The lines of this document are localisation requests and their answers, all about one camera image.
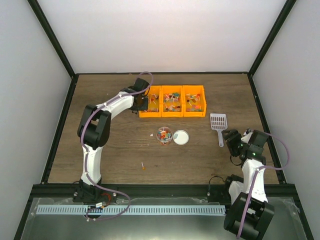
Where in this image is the light blue cable duct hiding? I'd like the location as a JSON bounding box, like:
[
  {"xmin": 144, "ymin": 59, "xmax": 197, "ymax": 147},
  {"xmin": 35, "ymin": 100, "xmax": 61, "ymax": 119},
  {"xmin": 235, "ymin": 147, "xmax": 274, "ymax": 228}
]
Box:
[{"xmin": 35, "ymin": 204, "xmax": 226, "ymax": 216}]

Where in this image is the white slotted scoop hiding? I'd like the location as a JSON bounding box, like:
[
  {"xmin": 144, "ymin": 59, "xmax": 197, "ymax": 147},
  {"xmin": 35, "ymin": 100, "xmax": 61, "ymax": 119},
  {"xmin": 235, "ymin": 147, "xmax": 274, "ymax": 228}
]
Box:
[{"xmin": 209, "ymin": 113, "xmax": 228, "ymax": 148}]

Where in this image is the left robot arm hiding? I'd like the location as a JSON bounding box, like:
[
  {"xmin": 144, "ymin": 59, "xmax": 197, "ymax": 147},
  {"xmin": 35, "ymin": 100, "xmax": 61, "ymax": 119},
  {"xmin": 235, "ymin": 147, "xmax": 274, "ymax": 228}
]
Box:
[{"xmin": 77, "ymin": 77, "xmax": 151, "ymax": 202}]

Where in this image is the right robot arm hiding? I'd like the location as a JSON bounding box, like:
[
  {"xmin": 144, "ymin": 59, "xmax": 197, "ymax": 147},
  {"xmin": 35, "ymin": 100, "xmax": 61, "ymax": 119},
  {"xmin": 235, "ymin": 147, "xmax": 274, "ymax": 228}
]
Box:
[{"xmin": 222, "ymin": 129, "xmax": 275, "ymax": 240}]

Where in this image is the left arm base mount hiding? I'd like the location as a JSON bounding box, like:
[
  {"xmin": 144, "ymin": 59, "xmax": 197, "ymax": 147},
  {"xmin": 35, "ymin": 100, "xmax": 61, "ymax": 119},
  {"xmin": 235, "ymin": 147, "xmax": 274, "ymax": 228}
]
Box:
[{"xmin": 72, "ymin": 180, "xmax": 117, "ymax": 204}]

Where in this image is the white jar lid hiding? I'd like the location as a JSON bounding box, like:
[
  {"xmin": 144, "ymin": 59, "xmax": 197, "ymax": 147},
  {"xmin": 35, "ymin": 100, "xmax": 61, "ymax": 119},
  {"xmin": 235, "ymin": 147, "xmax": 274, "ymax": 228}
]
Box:
[{"xmin": 172, "ymin": 129, "xmax": 190, "ymax": 145}]

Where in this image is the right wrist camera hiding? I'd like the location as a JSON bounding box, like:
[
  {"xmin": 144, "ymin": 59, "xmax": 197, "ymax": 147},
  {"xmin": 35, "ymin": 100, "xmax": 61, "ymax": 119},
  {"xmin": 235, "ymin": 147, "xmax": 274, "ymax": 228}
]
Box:
[{"xmin": 241, "ymin": 128, "xmax": 253, "ymax": 144}]

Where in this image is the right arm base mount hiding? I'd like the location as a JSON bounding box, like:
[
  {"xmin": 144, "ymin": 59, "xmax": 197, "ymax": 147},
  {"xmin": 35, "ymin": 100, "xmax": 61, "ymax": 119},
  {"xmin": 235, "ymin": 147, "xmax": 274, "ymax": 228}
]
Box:
[{"xmin": 207, "ymin": 175, "xmax": 233, "ymax": 204}]

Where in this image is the clear plastic jar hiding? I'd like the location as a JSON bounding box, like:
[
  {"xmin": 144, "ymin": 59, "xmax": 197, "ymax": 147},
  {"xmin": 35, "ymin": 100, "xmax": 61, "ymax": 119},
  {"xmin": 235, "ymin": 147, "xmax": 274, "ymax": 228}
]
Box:
[{"xmin": 156, "ymin": 126, "xmax": 173, "ymax": 146}]

